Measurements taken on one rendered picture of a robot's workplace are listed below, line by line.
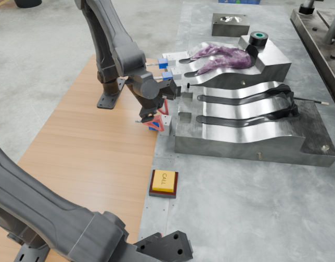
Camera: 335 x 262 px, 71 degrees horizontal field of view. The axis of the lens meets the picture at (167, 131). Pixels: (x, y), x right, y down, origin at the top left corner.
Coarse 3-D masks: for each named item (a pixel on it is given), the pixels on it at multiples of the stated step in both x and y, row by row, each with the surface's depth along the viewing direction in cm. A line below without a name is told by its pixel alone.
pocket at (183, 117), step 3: (180, 114) 82; (183, 114) 82; (186, 114) 81; (189, 114) 81; (180, 117) 83; (183, 117) 83; (186, 117) 82; (189, 117) 82; (177, 120) 80; (180, 120) 82; (183, 120) 82; (186, 120) 82; (189, 120) 82; (186, 123) 81; (189, 123) 81
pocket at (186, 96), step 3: (183, 93) 88; (186, 93) 88; (189, 93) 88; (192, 93) 88; (183, 96) 89; (186, 96) 89; (189, 96) 89; (192, 96) 88; (180, 99) 87; (183, 99) 89; (186, 99) 89; (189, 99) 89
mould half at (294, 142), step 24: (216, 96) 87; (240, 96) 86; (192, 120) 78; (288, 120) 72; (312, 120) 82; (192, 144) 76; (216, 144) 74; (240, 144) 73; (264, 144) 72; (288, 144) 70; (312, 144) 75
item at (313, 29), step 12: (324, 12) 162; (300, 24) 154; (312, 24) 150; (324, 24) 150; (312, 36) 139; (324, 36) 139; (312, 48) 136; (324, 48) 130; (324, 60) 122; (324, 72) 121
